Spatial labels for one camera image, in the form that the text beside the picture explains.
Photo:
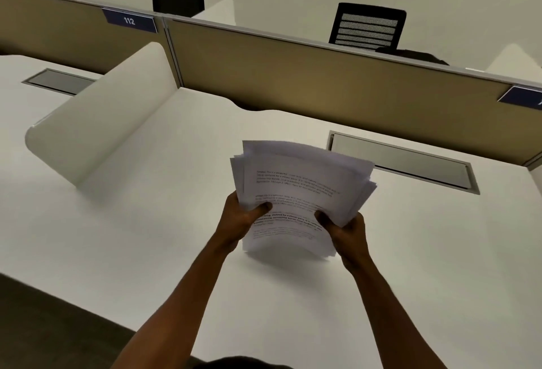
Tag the stack of printed white papers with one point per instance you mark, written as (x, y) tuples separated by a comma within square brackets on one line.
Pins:
[(296, 195)]

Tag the person's left thumb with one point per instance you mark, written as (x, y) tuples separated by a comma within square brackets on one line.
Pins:
[(261, 209)]

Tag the person's right hand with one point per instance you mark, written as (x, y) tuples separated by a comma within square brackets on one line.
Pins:
[(349, 232)]

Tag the person's left hand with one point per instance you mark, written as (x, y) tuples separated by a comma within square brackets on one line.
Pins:
[(234, 219)]

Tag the blue number label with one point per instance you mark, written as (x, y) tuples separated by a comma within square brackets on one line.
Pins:
[(523, 97), (130, 21)]

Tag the white desk side divider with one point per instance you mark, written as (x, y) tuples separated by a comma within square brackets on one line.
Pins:
[(220, 11), (514, 60), (101, 117)]

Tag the person's right forearm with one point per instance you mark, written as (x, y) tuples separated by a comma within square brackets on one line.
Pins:
[(391, 313)]

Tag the person's right thumb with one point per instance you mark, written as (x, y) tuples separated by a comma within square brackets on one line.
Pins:
[(325, 219)]

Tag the beige partition panel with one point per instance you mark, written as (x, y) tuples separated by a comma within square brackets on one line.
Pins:
[(63, 32), (360, 85)]

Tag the person's left forearm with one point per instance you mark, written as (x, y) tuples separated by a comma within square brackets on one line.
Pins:
[(178, 309)]

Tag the black mesh office chair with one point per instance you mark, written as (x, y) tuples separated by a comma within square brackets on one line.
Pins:
[(366, 28)]

